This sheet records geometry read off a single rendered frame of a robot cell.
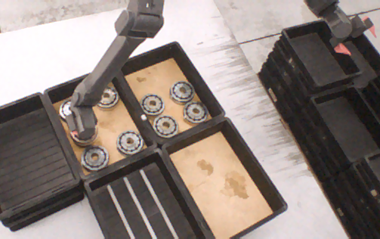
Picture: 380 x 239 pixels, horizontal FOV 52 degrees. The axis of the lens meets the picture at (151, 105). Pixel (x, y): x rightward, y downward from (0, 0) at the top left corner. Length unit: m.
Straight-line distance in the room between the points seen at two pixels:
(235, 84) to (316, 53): 0.72
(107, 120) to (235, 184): 0.55
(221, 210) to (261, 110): 0.58
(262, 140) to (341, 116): 0.76
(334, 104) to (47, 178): 1.66
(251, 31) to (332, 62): 0.83
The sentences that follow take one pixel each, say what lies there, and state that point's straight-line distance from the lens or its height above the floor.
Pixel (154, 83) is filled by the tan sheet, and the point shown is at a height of 0.83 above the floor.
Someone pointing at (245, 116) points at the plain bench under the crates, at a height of 0.70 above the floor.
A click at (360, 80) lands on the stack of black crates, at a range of 2.78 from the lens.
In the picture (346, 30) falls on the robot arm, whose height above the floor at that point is 1.32.
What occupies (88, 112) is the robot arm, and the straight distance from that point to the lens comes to 1.26.
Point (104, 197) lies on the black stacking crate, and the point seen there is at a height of 0.83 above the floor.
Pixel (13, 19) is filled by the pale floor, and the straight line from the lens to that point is 3.04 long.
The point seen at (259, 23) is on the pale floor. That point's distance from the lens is 3.15.
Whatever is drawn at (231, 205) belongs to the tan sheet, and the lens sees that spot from 1.48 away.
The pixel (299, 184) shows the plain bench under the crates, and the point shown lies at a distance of 1.75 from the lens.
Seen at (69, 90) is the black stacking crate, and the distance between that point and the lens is 1.57.
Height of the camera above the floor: 2.21
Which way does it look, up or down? 61 degrees down
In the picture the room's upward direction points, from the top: 9 degrees clockwise
